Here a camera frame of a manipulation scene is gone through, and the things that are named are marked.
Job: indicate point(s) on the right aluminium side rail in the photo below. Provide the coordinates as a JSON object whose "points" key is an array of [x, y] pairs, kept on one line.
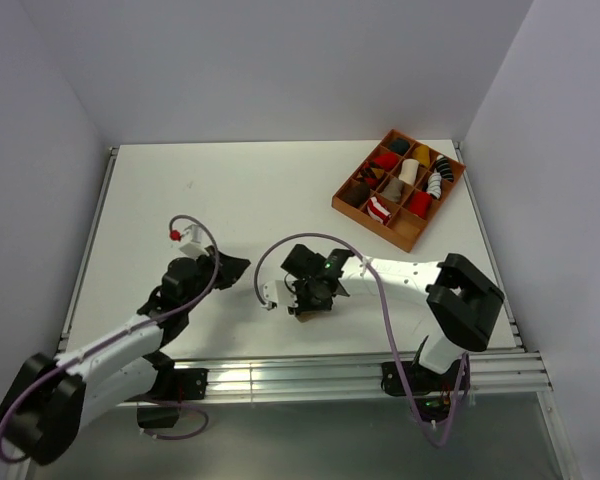
{"points": [[492, 258]]}

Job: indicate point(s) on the red rolled sock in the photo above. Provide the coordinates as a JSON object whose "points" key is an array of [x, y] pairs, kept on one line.
{"points": [[420, 204], [386, 161]]}

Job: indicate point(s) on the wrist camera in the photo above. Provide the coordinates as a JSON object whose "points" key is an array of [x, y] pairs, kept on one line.
{"points": [[278, 294], [188, 241]]}

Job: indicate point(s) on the yellow rolled sock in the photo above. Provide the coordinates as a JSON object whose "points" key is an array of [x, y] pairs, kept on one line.
{"points": [[422, 154]]}

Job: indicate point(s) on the cream rolled sock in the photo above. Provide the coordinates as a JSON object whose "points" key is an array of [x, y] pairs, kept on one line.
{"points": [[409, 171]]}

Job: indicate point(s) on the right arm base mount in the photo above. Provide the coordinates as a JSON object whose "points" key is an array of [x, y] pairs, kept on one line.
{"points": [[433, 393]]}

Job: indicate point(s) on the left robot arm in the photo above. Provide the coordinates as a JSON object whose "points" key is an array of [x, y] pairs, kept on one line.
{"points": [[52, 398]]}

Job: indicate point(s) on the dark brown rolled sock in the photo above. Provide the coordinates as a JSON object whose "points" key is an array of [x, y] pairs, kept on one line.
{"points": [[356, 194]]}

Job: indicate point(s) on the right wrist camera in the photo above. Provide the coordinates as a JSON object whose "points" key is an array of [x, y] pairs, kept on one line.
{"points": [[278, 294]]}

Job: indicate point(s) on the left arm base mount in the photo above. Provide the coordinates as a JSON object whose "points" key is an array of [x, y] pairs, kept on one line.
{"points": [[171, 397]]}

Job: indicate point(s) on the black white striped sock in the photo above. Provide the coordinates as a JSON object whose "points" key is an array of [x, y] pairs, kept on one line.
{"points": [[443, 167]]}

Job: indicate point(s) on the left aluminium side rail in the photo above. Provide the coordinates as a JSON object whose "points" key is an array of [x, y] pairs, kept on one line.
{"points": [[74, 300]]}

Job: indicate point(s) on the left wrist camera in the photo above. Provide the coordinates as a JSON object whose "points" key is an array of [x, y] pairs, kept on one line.
{"points": [[188, 241]]}

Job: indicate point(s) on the red white striped sock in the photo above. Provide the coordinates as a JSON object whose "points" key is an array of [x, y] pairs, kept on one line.
{"points": [[378, 210]]}

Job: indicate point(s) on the aluminium side rail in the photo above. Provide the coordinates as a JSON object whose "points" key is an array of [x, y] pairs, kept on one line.
{"points": [[74, 300], [492, 258]]}

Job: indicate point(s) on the red rolled sock lower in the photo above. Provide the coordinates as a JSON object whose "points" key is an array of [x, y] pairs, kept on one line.
{"points": [[420, 204]]}

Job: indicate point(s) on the white grey striped sock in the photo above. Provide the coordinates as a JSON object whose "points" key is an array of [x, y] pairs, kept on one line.
{"points": [[434, 188]]}

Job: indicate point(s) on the grey brown rolled sock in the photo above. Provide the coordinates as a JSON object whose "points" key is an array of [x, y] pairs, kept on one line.
{"points": [[393, 190]]}

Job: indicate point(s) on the red rolled sock upper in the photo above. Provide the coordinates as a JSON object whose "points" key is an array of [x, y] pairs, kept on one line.
{"points": [[386, 161]]}

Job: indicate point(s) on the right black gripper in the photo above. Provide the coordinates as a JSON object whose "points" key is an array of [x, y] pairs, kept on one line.
{"points": [[323, 308]]}

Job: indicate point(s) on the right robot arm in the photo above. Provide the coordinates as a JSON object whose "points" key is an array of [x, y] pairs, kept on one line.
{"points": [[464, 302]]}

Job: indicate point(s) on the tan brown sock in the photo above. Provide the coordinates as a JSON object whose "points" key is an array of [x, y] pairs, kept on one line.
{"points": [[307, 316]]}

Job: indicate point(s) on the aluminium front rail frame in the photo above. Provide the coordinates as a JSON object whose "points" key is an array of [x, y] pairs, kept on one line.
{"points": [[325, 378]]}

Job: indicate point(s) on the orange divided sock tray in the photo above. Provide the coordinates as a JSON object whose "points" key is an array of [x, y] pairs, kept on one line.
{"points": [[404, 229]]}

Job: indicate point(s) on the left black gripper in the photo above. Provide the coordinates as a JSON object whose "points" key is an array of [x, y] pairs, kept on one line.
{"points": [[230, 269]]}

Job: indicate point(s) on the argyle patterned rolled sock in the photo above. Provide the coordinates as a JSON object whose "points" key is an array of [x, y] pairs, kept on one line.
{"points": [[371, 175]]}

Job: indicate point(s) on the dark teal rolled sock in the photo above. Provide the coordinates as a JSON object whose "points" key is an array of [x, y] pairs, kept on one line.
{"points": [[399, 146]]}

